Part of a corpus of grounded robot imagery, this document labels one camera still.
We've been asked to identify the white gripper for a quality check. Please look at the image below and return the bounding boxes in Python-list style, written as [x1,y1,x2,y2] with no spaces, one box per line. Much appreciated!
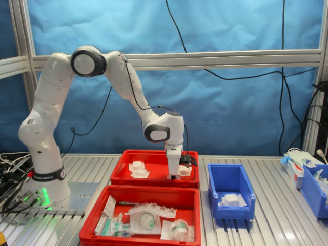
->
[165,142,185,180]

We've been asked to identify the white blue cardboard box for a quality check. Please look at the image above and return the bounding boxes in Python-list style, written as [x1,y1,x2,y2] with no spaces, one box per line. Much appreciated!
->
[283,153,308,190]

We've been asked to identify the red plastic crate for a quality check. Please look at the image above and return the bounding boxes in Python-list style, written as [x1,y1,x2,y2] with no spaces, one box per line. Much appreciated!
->
[78,184,202,246]
[110,149,200,190]

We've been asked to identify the clear syringe blister pack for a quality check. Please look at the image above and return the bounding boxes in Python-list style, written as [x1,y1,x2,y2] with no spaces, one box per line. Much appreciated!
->
[133,201,178,219]

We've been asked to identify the white packet with green item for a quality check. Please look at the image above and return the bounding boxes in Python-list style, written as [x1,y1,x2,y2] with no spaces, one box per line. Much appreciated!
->
[128,204,163,235]

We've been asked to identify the clear packet green printed roll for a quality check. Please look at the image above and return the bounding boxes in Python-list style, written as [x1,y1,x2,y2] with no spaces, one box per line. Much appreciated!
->
[160,219,195,242]

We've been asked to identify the blue plastic storage bin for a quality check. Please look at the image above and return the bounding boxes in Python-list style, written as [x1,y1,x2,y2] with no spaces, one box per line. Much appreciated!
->
[207,163,256,221]
[301,163,328,219]

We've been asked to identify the white paper packet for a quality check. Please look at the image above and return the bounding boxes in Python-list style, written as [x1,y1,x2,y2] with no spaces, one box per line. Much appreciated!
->
[103,195,117,217]

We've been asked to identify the green syringe in wrapper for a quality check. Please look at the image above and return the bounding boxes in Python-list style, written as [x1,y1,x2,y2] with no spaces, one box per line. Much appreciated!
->
[110,221,132,238]
[94,216,119,236]

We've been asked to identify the blue fabric backdrop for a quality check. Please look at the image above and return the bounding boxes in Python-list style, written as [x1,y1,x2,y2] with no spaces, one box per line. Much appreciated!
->
[0,0,328,157]

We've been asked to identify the light blue face masks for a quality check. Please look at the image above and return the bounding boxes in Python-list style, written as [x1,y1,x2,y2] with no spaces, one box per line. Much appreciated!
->
[280,148,315,166]

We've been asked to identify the white packet with green print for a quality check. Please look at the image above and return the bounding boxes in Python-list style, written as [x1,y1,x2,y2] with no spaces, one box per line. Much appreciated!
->
[309,169,328,192]

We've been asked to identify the white power plug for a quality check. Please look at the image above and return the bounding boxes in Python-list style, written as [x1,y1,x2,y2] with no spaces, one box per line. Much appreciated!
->
[316,148,328,163]

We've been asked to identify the black equipment rack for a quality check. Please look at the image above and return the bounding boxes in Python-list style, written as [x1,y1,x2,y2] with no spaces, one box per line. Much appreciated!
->
[314,88,328,154]

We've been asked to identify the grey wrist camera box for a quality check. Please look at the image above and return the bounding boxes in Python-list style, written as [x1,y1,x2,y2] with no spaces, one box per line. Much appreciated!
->
[180,151,198,168]

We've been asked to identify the black camera cable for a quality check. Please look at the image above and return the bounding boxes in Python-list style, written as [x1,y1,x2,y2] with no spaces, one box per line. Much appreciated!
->
[61,53,192,165]

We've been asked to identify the metal base plate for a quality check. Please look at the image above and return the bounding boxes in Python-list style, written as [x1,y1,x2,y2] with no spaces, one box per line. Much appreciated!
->
[20,181,101,217]

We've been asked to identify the aluminium frame beam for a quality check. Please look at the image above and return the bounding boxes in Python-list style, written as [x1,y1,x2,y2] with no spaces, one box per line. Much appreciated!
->
[0,56,28,79]
[30,49,324,71]

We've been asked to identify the black hanging cable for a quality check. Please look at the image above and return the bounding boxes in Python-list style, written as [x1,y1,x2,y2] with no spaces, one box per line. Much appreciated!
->
[279,0,286,156]
[165,0,317,80]

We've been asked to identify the white cable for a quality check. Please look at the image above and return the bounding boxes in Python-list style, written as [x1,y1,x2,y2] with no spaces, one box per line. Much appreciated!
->
[0,152,31,166]

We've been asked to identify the black cable bundle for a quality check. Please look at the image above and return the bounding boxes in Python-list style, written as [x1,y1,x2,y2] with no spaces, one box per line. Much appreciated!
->
[0,163,35,214]

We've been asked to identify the aluminium frame post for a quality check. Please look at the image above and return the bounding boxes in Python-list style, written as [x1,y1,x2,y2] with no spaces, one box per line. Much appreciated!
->
[302,0,328,156]
[9,0,36,124]

